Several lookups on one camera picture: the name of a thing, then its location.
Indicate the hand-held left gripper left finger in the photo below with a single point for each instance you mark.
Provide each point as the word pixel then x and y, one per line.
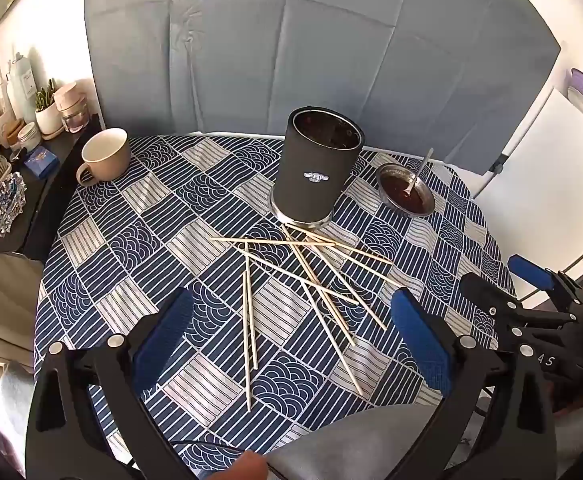
pixel 164 332

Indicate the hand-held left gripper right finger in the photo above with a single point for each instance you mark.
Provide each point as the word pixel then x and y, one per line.
pixel 421 345

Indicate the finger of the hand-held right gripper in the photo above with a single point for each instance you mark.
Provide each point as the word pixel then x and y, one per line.
pixel 486 290
pixel 529 269

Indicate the pile of wooden chopsticks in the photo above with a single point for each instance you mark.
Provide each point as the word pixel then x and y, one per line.
pixel 271 241

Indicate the black utensil holder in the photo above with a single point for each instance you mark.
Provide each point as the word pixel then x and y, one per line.
pixel 311 180

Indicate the person's left forearm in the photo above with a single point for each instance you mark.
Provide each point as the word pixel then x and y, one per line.
pixel 351 445

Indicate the white board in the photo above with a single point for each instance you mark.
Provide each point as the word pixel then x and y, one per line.
pixel 546 180

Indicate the blue patterned tablecloth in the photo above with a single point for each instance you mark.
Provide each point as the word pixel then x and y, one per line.
pixel 121 240

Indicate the black stand clamp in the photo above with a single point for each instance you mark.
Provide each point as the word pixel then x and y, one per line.
pixel 499 164

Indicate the small metal sauce dish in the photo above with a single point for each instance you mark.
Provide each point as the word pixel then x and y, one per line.
pixel 396 197

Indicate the metal spoon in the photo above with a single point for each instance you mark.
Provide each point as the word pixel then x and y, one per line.
pixel 421 170

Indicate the black side shelf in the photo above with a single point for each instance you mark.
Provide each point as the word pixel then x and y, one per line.
pixel 41 200

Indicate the beige mug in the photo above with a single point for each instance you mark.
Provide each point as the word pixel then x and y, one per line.
pixel 109 160

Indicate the crinkled foil wrapper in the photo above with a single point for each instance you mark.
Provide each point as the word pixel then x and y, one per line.
pixel 4 205

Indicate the blue box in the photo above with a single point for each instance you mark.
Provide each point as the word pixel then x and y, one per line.
pixel 40 162

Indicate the glass jar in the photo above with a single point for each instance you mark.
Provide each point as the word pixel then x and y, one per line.
pixel 75 117

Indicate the succulent in white pot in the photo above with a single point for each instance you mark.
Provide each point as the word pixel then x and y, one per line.
pixel 47 115

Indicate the pink container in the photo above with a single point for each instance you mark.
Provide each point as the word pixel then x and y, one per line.
pixel 66 96

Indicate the white bottle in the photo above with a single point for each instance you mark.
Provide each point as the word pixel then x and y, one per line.
pixel 21 87

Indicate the grey-blue backdrop cloth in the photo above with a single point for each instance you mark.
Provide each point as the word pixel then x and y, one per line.
pixel 271 35

